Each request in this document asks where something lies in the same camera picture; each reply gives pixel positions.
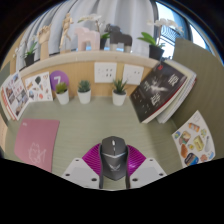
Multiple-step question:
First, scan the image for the wooden artist mannequin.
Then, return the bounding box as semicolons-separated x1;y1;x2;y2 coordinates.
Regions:
59;12;75;54

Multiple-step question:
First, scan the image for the dark grey computer mouse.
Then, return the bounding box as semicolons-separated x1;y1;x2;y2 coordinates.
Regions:
99;135;130;182

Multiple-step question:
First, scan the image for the light green succulent white pot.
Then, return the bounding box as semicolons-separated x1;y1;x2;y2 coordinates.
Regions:
54;81;70;106

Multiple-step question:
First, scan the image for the pink mouse pad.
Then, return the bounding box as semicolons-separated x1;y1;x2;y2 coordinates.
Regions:
13;118;61;173

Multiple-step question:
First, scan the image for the white books stack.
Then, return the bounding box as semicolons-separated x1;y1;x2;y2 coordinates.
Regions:
156;59;198;124

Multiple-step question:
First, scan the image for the purple round number sticker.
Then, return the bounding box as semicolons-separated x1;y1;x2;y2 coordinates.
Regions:
49;69;70;92

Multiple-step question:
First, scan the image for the pink horse figure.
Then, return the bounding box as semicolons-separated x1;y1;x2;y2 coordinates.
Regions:
73;26;101;52

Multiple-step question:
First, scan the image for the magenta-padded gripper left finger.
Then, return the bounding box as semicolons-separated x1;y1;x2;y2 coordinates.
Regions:
61;143;104;190

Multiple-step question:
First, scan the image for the tan kraft book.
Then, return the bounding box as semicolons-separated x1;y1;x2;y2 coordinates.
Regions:
0;114;9;154

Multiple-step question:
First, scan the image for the food sticker sheet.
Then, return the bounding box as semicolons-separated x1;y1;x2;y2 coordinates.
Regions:
171;110;216;168

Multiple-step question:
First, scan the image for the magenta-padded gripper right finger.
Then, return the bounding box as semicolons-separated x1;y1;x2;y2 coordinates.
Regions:
125;143;168;190

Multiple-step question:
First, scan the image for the white orchid black pot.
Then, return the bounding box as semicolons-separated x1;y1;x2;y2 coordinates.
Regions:
77;13;111;51
137;18;184;61
13;36;38;68

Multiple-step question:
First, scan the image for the cream books stack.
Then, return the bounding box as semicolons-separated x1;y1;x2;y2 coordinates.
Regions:
0;87;11;121

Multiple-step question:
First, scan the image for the dark green succulent white pot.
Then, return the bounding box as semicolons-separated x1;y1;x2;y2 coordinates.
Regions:
77;79;92;105

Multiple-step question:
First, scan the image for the black cover book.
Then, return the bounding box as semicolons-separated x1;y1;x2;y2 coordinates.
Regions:
129;61;188;124

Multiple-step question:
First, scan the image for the red and white magazine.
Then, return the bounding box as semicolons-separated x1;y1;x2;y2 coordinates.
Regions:
0;71;30;122

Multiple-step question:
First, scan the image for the grey curtain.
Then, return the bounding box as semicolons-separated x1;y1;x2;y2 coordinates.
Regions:
16;0;158;64

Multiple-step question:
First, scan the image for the cream desk ledge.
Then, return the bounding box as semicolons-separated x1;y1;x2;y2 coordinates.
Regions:
18;49;160;78

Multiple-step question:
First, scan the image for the white cartoon sticker sheet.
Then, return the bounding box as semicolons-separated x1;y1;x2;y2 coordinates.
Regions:
24;71;54;103

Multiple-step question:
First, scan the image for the spiky succulent white pot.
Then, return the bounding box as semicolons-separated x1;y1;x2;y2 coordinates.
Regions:
111;78;128;107

